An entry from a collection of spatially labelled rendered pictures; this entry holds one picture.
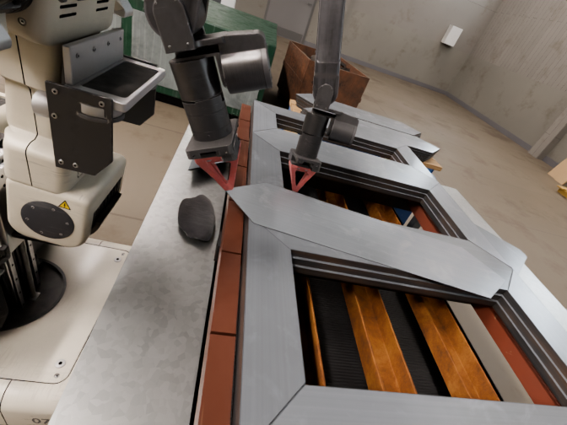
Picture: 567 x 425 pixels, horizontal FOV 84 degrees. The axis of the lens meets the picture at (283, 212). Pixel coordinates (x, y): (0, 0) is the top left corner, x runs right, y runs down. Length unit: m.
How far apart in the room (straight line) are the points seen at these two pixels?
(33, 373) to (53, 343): 0.09
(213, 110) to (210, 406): 0.39
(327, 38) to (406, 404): 0.70
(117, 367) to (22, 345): 0.56
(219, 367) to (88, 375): 0.25
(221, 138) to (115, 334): 0.42
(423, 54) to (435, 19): 0.94
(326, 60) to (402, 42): 10.87
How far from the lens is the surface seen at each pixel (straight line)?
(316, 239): 0.70
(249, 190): 0.76
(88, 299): 1.25
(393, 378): 0.82
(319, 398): 0.49
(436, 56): 12.15
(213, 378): 0.50
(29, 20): 0.63
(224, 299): 0.57
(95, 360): 0.68
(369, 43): 11.32
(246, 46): 0.43
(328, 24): 0.79
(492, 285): 0.93
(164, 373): 0.66
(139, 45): 3.38
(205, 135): 0.46
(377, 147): 1.46
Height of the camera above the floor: 1.28
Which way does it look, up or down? 34 degrees down
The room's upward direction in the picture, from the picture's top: 21 degrees clockwise
